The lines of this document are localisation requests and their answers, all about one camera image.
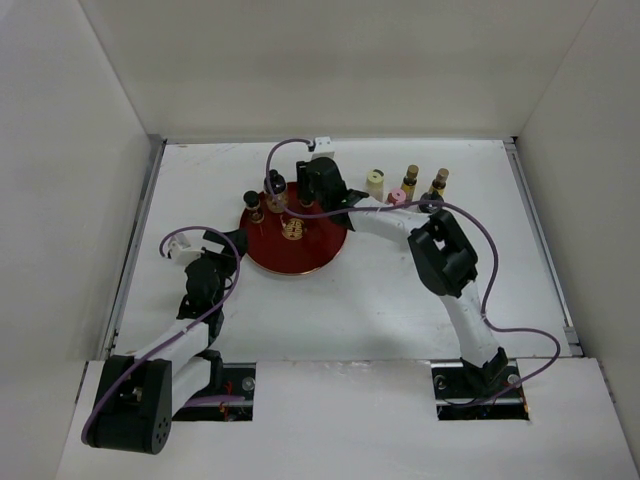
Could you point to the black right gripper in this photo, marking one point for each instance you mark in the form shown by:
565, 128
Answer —
303, 180

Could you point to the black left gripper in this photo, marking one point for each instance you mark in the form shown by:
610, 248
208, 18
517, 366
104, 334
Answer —
228, 260

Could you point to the black cap spice bottle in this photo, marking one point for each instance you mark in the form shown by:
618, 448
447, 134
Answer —
253, 207
305, 201

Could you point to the black knob glass dispenser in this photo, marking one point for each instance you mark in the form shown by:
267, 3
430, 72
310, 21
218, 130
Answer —
276, 192
430, 203

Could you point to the cream cap spice jar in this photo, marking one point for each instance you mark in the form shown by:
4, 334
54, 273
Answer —
375, 184

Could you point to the pink cap spice jar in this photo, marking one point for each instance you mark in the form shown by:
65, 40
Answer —
396, 196

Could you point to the yellow label oil bottle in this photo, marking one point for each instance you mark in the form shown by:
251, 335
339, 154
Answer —
409, 182
439, 183

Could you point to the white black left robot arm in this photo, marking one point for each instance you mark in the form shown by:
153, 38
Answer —
138, 394

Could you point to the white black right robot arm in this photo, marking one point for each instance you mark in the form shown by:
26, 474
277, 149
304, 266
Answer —
443, 256

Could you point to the red round tray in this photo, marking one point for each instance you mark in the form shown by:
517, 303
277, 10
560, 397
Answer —
289, 245

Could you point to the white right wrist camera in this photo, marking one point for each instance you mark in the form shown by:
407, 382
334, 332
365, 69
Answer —
321, 147

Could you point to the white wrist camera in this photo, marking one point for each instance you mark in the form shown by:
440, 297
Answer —
321, 147
179, 248

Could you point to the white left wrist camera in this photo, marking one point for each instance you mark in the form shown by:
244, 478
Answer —
179, 248

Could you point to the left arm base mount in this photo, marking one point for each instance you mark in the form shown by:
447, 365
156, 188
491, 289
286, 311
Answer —
230, 398

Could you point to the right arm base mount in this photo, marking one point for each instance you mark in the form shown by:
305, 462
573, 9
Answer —
457, 400

